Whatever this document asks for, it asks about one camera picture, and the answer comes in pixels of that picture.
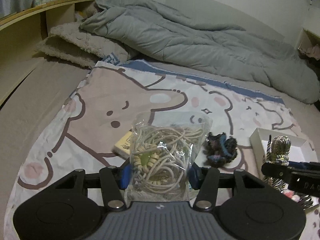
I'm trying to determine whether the beige fluffy folded blanket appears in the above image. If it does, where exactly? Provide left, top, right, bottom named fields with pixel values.
left=36, top=22, right=138, bottom=68

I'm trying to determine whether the bear print cloth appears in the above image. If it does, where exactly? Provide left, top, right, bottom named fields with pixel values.
left=4, top=60, right=315, bottom=239

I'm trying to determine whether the striped rope with pearls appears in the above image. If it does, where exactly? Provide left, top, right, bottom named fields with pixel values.
left=263, top=134, right=313, bottom=210

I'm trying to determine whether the cream wardrobe shelf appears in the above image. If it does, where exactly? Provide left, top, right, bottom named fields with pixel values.
left=297, top=6, right=319, bottom=61

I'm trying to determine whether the wooden headboard shelf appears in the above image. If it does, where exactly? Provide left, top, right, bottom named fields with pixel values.
left=1, top=0, right=95, bottom=105

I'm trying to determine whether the pink small hair clip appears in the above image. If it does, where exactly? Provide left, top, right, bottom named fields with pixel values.
left=283, top=190, right=300, bottom=202

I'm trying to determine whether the grey quilted comforter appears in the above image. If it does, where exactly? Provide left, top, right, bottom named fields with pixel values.
left=80, top=0, right=319, bottom=104

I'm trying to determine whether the beige bed sheet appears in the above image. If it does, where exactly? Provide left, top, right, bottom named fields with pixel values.
left=0, top=55, right=320, bottom=205

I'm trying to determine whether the dark blue crochet scrunchie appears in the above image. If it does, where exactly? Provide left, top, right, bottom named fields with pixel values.
left=203, top=132, right=238, bottom=168

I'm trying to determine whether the clear bag of beige cords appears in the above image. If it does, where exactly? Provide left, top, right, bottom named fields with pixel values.
left=124, top=112, right=213, bottom=204

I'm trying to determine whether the white shallow cardboard box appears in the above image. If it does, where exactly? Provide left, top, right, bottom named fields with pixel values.
left=249, top=128, right=318, bottom=179

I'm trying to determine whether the yellow small card box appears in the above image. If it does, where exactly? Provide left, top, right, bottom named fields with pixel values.
left=113, top=130, right=132, bottom=159

